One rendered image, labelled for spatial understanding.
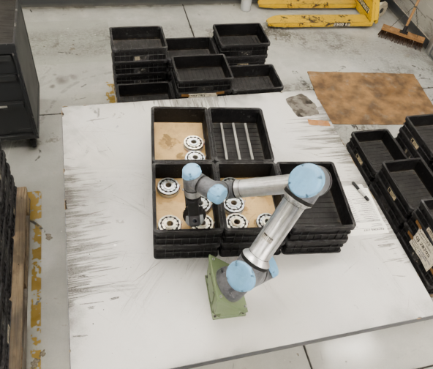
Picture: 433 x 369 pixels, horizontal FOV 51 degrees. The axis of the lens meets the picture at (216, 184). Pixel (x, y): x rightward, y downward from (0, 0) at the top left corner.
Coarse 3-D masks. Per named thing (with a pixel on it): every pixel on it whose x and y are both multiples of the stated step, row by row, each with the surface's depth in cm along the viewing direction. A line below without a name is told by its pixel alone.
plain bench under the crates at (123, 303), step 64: (64, 128) 255; (128, 128) 261; (320, 128) 278; (64, 192) 227; (128, 192) 231; (128, 256) 207; (320, 256) 218; (384, 256) 222; (128, 320) 188; (192, 320) 191; (256, 320) 194; (320, 320) 197; (384, 320) 200
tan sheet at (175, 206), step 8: (160, 200) 214; (168, 200) 214; (176, 200) 215; (184, 200) 215; (160, 208) 210; (168, 208) 211; (176, 208) 212; (184, 208) 212; (160, 216) 208; (176, 216) 209; (184, 224) 206
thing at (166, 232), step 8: (152, 168) 212; (152, 176) 209; (216, 176) 213; (152, 184) 206; (152, 192) 204; (160, 232) 190; (168, 232) 191; (176, 232) 191; (184, 232) 192; (192, 232) 193; (200, 232) 193; (208, 232) 194; (216, 232) 194
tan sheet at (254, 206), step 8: (248, 200) 219; (256, 200) 220; (264, 200) 220; (272, 200) 221; (248, 208) 216; (256, 208) 217; (264, 208) 217; (272, 208) 218; (248, 216) 213; (256, 216) 213
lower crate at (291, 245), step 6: (342, 240) 211; (282, 246) 216; (288, 246) 212; (294, 246) 212; (300, 246) 213; (306, 246) 213; (312, 246) 214; (318, 246) 215; (324, 246) 215; (330, 246) 215; (336, 246) 216; (342, 246) 216; (282, 252) 216; (288, 252) 216; (294, 252) 216; (300, 252) 216; (306, 252) 217; (312, 252) 218; (318, 252) 218; (324, 252) 218; (330, 252) 219; (336, 252) 219
